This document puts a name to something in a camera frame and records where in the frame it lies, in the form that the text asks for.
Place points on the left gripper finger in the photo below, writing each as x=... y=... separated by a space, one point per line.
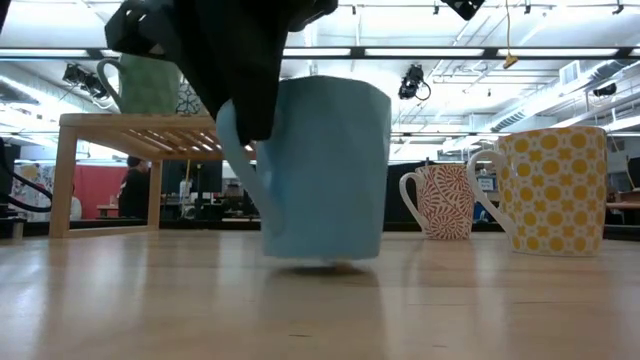
x=240 y=95

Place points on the black geometric patterned mug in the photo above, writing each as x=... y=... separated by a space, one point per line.
x=189 y=102

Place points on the plain green mug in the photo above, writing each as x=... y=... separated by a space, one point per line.
x=145 y=85

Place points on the plain blue mug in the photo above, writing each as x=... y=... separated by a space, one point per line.
x=325 y=175

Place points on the red leaf patterned mug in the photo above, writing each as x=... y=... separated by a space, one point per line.
x=447 y=205

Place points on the yellow dot patterned mug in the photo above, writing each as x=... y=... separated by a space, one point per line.
x=550 y=195

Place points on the slatted wooden shelf riser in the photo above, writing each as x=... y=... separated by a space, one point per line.
x=135 y=121

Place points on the black overhead crossbar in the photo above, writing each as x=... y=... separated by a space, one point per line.
x=357 y=51

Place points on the person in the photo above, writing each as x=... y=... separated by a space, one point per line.
x=76 y=207
x=134 y=192

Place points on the black partition screen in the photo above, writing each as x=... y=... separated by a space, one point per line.
x=395 y=200

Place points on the black ceiling-mounted camera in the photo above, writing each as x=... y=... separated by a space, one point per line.
x=75 y=74
x=412 y=80

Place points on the red partition wall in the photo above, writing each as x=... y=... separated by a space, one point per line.
x=97 y=190

